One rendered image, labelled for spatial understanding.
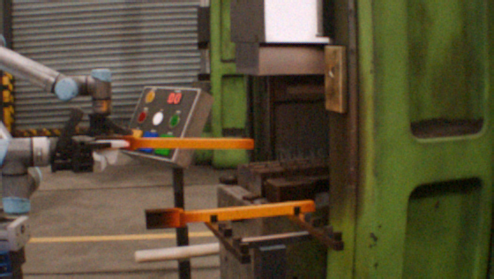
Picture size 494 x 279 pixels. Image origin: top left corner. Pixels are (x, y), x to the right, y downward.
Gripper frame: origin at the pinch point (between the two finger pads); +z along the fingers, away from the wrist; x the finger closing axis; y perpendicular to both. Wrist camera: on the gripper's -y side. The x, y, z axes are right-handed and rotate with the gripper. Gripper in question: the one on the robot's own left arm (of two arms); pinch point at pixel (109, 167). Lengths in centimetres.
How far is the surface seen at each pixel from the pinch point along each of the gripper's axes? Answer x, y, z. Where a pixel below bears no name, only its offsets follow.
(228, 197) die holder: 27, -46, 4
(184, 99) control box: -11.1, -26.7, -22.7
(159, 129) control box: -11.4, -16.8, -11.9
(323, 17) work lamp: 49, -74, -50
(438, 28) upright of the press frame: 51, -106, -48
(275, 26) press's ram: 39, -61, -48
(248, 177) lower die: 26, -52, -2
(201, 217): 72, -44, -2
